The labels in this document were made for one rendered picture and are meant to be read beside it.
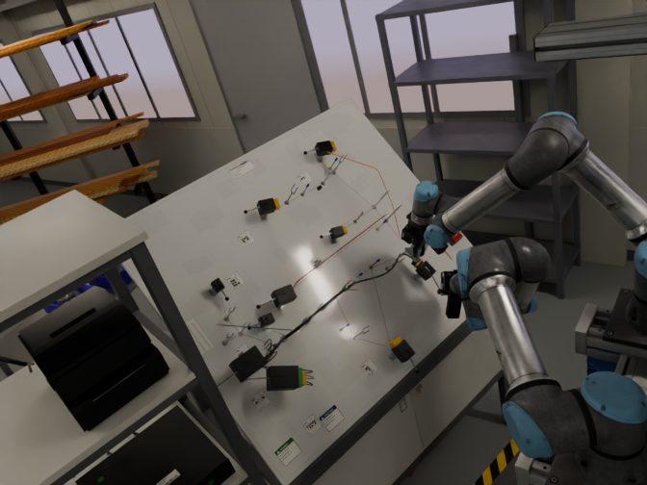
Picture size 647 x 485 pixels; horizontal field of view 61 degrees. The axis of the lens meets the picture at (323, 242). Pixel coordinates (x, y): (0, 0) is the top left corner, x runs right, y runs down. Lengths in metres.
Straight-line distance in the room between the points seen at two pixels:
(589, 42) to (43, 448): 1.41
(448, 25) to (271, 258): 2.13
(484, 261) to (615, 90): 2.11
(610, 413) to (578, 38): 0.70
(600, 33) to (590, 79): 2.29
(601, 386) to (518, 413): 0.17
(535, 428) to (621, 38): 0.73
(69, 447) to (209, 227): 0.89
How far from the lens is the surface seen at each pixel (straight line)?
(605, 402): 1.22
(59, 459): 1.42
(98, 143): 5.55
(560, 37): 1.12
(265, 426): 1.84
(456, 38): 3.62
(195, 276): 1.91
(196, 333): 1.85
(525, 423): 1.20
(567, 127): 1.61
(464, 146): 3.32
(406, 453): 2.32
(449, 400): 2.39
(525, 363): 1.28
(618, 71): 3.34
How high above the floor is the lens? 2.31
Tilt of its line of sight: 30 degrees down
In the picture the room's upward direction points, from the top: 17 degrees counter-clockwise
